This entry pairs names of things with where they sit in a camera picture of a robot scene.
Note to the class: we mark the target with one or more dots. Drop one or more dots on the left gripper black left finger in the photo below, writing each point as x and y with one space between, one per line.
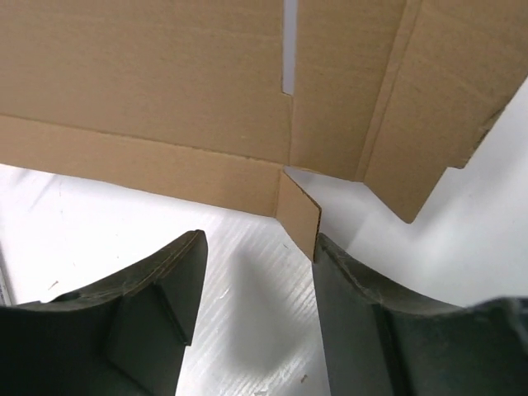
125 334

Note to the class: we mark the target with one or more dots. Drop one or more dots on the cardboard box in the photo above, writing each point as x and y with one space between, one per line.
186 98

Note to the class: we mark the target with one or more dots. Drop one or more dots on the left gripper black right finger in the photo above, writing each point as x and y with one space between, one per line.
381 338

